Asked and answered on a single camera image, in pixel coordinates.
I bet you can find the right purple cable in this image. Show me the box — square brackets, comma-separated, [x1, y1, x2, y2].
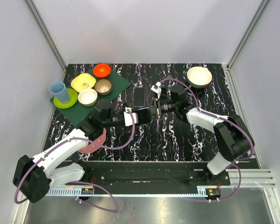
[159, 78, 255, 167]

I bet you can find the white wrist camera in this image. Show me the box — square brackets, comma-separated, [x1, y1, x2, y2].
[151, 82, 161, 99]
[124, 107, 139, 126]

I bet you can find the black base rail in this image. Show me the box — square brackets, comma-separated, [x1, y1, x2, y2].
[79, 161, 231, 196]

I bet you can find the right aluminium frame post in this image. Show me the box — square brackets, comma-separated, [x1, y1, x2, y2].
[226, 0, 271, 68]

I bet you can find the red bowl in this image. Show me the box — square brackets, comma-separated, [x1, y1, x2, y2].
[93, 63, 111, 79]

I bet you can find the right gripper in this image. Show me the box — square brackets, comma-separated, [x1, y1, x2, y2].
[141, 97, 178, 121]

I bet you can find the left aluminium frame post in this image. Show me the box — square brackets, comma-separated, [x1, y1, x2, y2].
[24, 0, 67, 71]

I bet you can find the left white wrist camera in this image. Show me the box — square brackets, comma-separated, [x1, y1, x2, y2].
[124, 107, 139, 126]

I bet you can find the yellow square plate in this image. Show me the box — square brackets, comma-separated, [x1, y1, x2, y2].
[70, 73, 96, 93]

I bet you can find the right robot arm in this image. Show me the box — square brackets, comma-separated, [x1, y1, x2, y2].
[150, 85, 255, 185]

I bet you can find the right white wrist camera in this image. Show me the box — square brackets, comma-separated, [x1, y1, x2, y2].
[151, 82, 161, 99]

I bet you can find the bronze metal bowl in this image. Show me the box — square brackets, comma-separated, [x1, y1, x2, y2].
[94, 79, 112, 95]

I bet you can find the blue cup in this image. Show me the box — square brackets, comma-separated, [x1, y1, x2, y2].
[49, 81, 70, 104]

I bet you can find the black phone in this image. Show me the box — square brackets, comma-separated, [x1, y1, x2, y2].
[133, 88, 145, 107]

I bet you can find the pink dotted plate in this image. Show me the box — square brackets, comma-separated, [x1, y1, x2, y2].
[78, 128, 106, 154]

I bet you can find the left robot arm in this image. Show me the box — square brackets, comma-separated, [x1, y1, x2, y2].
[13, 100, 138, 204]

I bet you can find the lime green plate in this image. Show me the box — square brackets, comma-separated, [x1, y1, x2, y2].
[53, 88, 78, 109]

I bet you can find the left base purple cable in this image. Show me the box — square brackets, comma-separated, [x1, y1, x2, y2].
[70, 181, 120, 212]

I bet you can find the aluminium frame post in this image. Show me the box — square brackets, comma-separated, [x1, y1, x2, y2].
[226, 0, 271, 68]
[24, 0, 67, 71]

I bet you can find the large white bowl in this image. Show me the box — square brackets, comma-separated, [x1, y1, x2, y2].
[187, 66, 212, 89]

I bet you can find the small white bowl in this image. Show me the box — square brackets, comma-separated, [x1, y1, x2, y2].
[78, 89, 98, 106]

